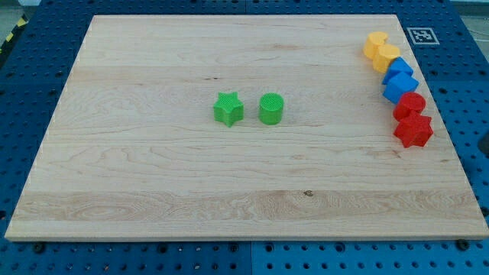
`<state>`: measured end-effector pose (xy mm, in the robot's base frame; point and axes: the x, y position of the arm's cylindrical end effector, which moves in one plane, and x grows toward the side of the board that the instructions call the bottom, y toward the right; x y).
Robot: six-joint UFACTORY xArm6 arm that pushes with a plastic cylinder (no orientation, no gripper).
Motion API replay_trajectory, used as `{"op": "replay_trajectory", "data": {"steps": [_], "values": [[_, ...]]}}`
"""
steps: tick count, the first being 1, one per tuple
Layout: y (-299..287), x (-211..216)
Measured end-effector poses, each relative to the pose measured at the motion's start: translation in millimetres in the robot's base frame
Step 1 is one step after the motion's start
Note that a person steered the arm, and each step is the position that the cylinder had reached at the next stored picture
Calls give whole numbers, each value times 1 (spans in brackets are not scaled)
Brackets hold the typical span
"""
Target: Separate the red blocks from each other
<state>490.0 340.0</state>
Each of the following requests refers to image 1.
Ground yellow pentagon block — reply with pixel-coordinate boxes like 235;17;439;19
373;44;400;73

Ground yellow heart block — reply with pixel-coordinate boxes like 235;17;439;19
363;31;389;60

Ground white fiducial marker tag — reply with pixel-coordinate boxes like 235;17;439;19
407;27;439;45

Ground blue cube block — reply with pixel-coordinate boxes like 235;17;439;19
383;73;419;104
382;57;413;85

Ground green cylinder block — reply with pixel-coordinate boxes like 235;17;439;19
258;92;284;125

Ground wooden board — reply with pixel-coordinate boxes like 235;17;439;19
5;15;488;242

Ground red star block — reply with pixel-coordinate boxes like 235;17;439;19
393;112;433;148

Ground red cylinder block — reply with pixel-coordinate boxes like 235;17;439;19
393;92;426;121

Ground blue cube block upper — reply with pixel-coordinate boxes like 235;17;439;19
382;57;413;85

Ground blue cube block lower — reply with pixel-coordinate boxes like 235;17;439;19
383;73;419;104

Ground green star block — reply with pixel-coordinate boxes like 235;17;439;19
213;92;244;128

